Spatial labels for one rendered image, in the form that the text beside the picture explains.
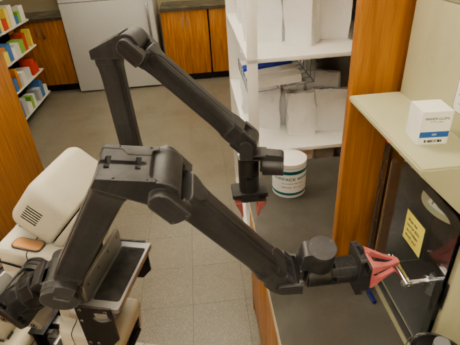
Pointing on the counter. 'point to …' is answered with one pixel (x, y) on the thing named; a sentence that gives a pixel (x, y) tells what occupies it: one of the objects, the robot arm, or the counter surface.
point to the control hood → (398, 130)
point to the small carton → (429, 122)
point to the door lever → (409, 278)
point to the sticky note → (413, 233)
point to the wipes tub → (291, 175)
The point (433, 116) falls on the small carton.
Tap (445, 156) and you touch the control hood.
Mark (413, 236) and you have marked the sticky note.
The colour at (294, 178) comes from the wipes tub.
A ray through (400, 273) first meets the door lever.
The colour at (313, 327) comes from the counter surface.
